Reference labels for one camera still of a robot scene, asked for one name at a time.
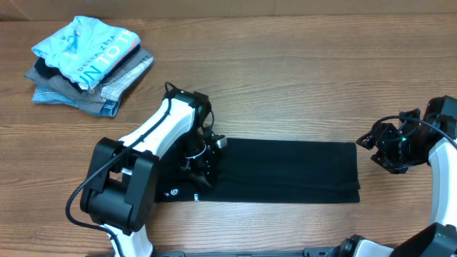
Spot blue denim jeans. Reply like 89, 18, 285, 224
32, 85, 120, 117

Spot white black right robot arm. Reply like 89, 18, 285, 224
326, 96, 456, 257

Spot black t-shirt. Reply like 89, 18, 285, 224
155, 138, 360, 203

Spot light blue printed t-shirt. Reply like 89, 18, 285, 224
31, 16, 141, 90

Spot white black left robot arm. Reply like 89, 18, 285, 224
80, 89, 226, 256

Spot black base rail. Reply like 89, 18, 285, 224
153, 247, 336, 257

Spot black folded garment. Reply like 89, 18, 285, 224
34, 44, 141, 94

